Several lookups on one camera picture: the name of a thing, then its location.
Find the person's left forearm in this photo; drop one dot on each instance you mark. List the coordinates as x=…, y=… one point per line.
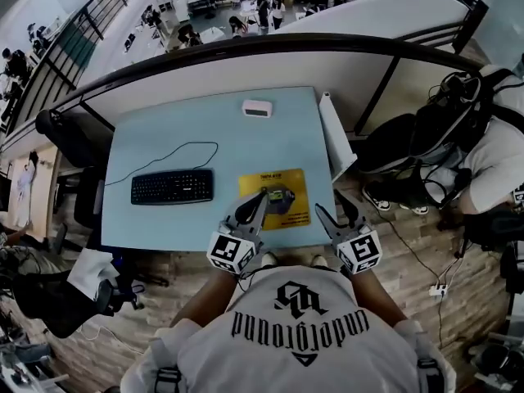
x=204, y=301

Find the white paper sheet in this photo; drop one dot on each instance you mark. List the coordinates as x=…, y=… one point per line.
x=92, y=266

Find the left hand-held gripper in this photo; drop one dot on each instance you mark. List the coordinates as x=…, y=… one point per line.
x=227, y=250

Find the light blue white-legged table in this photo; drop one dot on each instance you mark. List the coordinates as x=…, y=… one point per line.
x=184, y=121

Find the person's white printed shirt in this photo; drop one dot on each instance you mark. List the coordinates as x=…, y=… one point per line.
x=294, y=354

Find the person's right shoe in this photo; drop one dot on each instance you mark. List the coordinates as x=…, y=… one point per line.
x=319, y=260

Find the black white-rimmed chair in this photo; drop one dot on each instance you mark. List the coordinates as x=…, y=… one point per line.
x=389, y=145

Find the yellow mat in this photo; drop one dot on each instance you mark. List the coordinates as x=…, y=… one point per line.
x=290, y=219

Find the white digital clock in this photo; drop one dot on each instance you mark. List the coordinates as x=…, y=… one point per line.
x=257, y=108

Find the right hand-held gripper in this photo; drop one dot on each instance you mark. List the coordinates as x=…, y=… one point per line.
x=362, y=250

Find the person's right forearm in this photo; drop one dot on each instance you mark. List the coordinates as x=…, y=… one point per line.
x=374, y=297

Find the white cloth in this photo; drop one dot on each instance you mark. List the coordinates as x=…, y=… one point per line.
x=24, y=186

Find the person's left shoe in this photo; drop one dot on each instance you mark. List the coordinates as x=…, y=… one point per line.
x=269, y=259

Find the black computer keyboard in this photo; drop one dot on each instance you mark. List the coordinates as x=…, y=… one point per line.
x=172, y=186

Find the white power strip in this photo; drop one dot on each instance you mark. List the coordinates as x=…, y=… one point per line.
x=438, y=291

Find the black high-back office chair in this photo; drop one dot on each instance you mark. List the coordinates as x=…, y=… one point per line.
x=65, y=137

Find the beige partition with black rail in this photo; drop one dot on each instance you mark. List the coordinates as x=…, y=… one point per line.
x=245, y=68

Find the person's shoe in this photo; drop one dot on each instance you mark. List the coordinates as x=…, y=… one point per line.
x=269, y=259
x=319, y=260

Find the black metal railing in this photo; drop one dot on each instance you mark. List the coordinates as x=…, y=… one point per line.
x=92, y=27

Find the light wooden desk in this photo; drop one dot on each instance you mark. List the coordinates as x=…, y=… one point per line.
x=47, y=186

